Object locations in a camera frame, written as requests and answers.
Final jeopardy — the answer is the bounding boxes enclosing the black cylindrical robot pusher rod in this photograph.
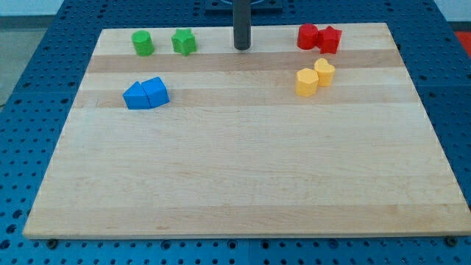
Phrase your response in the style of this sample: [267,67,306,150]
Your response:
[233,0,251,51]

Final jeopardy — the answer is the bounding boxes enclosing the yellow hexagon block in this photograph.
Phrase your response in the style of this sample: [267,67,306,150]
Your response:
[295,68,319,97]

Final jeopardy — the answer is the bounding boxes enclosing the red star block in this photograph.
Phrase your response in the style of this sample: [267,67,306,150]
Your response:
[317,26,342,54]

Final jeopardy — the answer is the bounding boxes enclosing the blue triangle block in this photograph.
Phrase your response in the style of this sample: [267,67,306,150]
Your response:
[122,82,151,110]

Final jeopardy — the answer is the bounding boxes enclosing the wooden board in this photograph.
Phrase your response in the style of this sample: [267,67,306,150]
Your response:
[23,23,470,239]

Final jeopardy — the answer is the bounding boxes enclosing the green star block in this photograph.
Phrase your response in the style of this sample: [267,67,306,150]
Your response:
[171,28,197,56]

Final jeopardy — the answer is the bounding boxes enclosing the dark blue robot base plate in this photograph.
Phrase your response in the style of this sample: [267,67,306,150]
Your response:
[204,0,283,15]

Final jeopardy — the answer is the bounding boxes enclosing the green cylinder block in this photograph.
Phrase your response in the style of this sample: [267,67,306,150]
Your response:
[131,30,155,57]

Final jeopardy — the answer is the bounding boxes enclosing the blue cube block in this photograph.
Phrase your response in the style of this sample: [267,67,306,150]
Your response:
[141,77,170,108]

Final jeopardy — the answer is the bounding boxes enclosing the yellow heart block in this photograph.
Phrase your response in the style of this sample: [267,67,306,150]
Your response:
[314,58,336,87]

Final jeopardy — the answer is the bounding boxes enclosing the red cylinder block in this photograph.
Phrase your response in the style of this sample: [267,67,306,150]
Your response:
[297,24,319,50]

